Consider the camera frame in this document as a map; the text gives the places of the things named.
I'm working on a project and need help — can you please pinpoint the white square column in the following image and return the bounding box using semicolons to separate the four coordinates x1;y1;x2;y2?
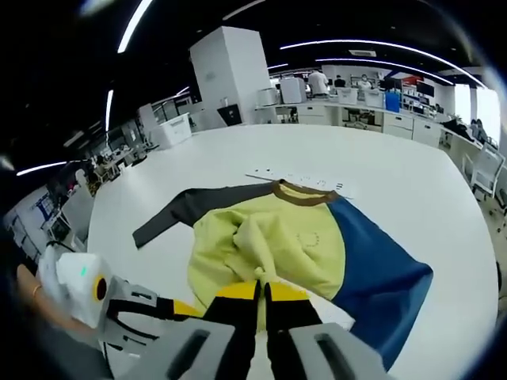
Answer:
189;25;275;128

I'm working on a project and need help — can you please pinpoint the white counter row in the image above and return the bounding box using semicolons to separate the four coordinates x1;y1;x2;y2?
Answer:
253;97;456;140

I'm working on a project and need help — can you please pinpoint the white template sheet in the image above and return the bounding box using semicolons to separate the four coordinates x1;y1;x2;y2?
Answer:
244;168;356;200

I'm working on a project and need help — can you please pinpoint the white office chair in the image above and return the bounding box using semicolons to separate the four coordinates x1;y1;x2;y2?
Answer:
462;141;507;200

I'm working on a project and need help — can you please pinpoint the white cabinet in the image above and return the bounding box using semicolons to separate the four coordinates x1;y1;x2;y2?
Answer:
158;112;194;149

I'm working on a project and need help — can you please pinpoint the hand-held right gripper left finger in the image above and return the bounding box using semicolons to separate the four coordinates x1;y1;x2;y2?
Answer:
164;280;264;380

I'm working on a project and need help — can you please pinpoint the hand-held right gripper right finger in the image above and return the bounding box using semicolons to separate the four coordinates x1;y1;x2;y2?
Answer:
264;279;388;380

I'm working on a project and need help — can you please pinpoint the dark clothes pile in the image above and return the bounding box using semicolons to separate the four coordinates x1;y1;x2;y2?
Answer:
440;117;477;142

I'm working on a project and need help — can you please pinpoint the yellow long-sleeved garment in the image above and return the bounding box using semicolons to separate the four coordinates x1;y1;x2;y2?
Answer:
132;178;435;375

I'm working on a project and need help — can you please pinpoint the person's left hand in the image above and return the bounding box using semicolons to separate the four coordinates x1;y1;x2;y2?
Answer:
38;293;99;338

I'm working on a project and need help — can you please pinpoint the black panel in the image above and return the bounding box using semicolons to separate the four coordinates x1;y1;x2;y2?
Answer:
216;104;243;127

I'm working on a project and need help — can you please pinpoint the ceiling light strip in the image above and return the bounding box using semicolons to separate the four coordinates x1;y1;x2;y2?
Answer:
280;38;486;86
314;58;455;86
117;0;154;55

